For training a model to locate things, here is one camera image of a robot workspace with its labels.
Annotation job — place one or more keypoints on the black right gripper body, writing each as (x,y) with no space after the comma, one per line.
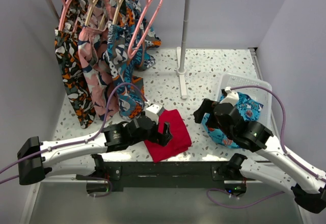
(213,123)

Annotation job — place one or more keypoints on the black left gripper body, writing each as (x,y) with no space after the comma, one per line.
(151,136)

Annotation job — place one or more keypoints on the blue patterned shorts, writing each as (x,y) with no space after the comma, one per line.
(248,108)

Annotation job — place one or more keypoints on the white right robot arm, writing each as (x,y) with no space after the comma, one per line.
(308,189)

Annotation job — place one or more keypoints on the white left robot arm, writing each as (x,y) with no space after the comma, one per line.
(36,159)

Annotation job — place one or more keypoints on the teal orange patterned shorts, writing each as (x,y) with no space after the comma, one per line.
(130,102)

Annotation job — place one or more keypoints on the black orange camo shorts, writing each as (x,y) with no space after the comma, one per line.
(66,51)

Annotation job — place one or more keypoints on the pink navy patterned shorts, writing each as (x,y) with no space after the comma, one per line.
(92,51)

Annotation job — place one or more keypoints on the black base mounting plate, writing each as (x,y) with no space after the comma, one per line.
(116,176)

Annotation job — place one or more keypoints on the white plastic basket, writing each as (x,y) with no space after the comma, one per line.
(259,95)

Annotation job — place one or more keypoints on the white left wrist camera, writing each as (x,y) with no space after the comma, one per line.
(154,111)

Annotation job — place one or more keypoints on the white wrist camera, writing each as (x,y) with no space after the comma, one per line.
(230,96)
(154,111)

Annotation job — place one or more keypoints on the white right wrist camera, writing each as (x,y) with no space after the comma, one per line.
(230,96)

